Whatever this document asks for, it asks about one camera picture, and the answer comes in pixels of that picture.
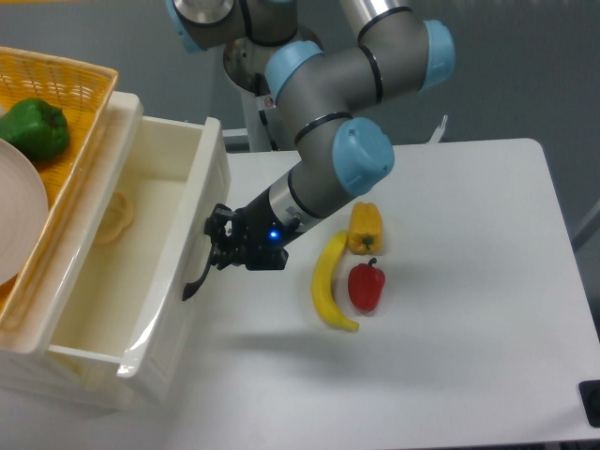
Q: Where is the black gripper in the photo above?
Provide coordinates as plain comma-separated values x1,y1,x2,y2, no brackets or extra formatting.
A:
203,189,300,271

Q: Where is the white top drawer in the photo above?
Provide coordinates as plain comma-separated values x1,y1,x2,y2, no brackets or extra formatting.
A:
50,117,230,383

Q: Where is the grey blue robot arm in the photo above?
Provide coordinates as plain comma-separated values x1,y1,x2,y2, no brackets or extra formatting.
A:
167,1,456,270

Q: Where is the white drawer cabinet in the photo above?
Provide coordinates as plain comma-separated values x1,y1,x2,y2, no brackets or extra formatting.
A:
0,91,198,413

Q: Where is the round bread bun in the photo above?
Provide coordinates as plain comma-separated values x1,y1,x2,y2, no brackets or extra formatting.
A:
94,190,135,245

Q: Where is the yellow banana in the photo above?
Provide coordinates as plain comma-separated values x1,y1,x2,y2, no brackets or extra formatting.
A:
310,230,359,333

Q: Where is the yellow bell pepper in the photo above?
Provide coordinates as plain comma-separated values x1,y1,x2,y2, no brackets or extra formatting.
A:
348,202,383,255

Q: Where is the red bell pepper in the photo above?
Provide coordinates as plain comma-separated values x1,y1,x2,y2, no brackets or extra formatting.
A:
347,258,385,312

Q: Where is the white plate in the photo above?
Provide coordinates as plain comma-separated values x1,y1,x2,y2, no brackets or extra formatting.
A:
0,101,51,288

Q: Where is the green bell pepper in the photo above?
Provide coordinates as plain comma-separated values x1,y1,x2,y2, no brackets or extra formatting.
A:
1,98,70,161

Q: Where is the yellow woven basket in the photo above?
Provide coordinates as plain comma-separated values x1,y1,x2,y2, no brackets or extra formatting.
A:
1,47,118,321

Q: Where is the black object at table edge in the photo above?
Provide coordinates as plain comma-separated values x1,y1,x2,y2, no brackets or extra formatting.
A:
578,380,600,428

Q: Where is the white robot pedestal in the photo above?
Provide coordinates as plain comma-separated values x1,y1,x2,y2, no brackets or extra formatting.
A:
221,32,324,154

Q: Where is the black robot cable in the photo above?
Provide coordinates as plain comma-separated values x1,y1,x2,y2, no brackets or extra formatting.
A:
254,72,281,152

